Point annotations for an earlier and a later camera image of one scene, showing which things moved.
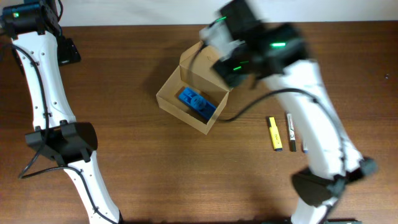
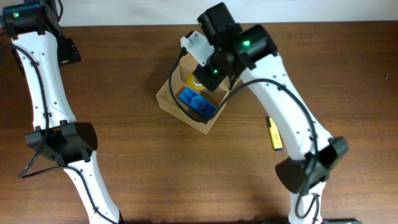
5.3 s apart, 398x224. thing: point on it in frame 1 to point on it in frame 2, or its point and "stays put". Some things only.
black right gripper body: [239, 66] to [212, 73]
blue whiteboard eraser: [198, 101] stays put
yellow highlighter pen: [275, 135] stays put
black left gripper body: [68, 53] stays put
